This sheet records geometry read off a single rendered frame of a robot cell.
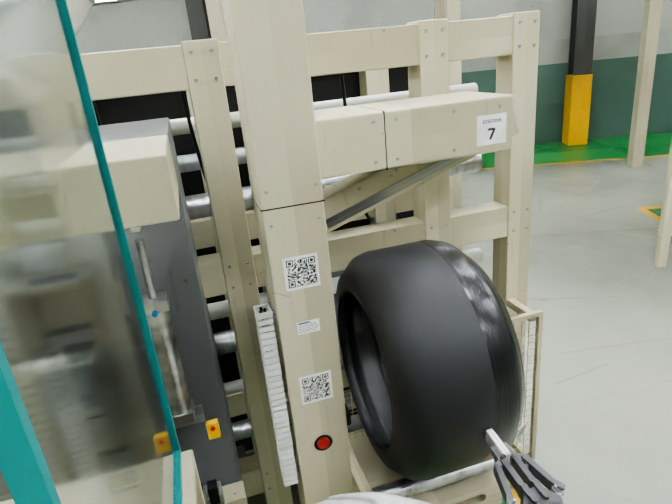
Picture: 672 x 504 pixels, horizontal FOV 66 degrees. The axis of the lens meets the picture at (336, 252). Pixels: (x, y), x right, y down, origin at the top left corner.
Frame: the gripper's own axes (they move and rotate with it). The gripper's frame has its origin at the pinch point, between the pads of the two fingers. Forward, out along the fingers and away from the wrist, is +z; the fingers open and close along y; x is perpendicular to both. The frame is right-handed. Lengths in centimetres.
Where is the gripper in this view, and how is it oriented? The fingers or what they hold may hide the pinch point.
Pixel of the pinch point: (497, 446)
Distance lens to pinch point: 120.0
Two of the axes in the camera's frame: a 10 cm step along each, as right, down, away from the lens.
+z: -3.0, -4.5, 8.4
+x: 0.5, 8.8, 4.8
